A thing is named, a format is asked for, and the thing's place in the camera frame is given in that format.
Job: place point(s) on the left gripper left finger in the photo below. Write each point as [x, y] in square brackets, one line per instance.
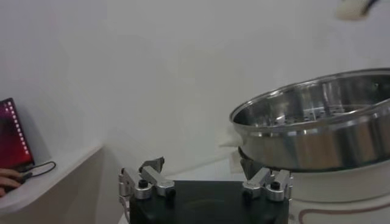
[146, 184]

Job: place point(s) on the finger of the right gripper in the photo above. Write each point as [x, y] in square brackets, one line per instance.
[371, 3]

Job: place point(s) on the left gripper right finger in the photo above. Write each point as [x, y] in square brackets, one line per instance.
[265, 182]

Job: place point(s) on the white steamed baozi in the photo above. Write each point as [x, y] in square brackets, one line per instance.
[350, 9]

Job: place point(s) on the stainless steel steamer basket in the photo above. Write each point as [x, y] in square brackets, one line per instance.
[320, 149]

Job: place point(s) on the person's hand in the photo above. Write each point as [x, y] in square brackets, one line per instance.
[10, 179]

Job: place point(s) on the white electric cooker base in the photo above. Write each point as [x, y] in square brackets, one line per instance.
[335, 185]

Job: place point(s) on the white rounded side desk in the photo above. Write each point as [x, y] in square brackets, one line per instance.
[61, 188]

